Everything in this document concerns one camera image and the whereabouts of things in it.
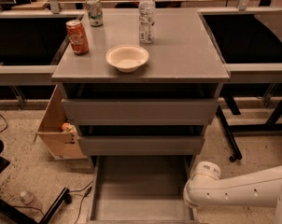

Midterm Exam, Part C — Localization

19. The grey bottom drawer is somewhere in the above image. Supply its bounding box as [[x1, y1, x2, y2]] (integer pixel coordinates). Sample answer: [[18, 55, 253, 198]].
[[87, 156, 200, 224]]

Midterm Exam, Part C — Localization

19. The grey drawer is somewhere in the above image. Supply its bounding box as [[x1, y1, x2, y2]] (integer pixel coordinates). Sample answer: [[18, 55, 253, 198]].
[[87, 156, 200, 224], [62, 93, 218, 125], [78, 125, 204, 156]]

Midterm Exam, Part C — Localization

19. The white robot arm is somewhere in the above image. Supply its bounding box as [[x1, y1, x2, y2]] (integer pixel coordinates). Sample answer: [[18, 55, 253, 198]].
[[183, 161, 282, 224]]

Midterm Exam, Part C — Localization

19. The grey top drawer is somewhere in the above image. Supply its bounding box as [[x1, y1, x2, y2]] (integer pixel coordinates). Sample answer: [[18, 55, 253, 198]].
[[62, 93, 218, 125]]

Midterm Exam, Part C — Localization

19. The grey middle drawer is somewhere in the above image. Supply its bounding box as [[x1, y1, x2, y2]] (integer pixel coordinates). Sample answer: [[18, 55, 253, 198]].
[[78, 125, 204, 156]]

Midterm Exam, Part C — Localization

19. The white paper bowl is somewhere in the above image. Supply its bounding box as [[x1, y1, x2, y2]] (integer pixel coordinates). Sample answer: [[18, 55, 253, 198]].
[[106, 45, 149, 73]]

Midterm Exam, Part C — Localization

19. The orange fruit in box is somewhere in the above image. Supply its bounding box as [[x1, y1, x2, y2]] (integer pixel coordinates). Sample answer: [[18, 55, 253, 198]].
[[61, 122, 70, 132]]

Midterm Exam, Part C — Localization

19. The cardboard box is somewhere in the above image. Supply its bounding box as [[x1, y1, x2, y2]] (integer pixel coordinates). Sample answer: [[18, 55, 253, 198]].
[[36, 87, 85, 159]]

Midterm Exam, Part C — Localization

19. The black table leg with caster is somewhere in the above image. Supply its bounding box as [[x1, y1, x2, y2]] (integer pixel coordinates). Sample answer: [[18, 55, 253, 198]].
[[216, 106, 242, 162]]

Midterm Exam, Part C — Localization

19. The orange soda can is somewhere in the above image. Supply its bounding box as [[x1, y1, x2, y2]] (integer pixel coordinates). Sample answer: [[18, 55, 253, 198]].
[[66, 20, 89, 55]]

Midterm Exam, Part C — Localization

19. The clear plastic water bottle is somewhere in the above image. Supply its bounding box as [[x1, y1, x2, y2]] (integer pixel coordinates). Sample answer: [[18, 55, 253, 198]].
[[138, 0, 155, 44]]

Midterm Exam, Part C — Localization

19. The green white soda can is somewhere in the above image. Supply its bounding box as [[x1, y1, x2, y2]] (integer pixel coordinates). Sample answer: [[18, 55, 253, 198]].
[[86, 0, 103, 27]]

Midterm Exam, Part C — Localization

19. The plastic bottle on floor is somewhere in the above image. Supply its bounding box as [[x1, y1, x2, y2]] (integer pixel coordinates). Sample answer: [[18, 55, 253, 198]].
[[20, 191, 42, 210]]

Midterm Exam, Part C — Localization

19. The black floor stand leg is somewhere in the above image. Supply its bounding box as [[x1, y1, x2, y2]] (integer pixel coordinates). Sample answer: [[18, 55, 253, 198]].
[[0, 188, 72, 224]]

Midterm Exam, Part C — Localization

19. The black cable on floor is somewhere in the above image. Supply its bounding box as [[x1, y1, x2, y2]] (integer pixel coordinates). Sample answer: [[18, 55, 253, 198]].
[[68, 180, 94, 224]]

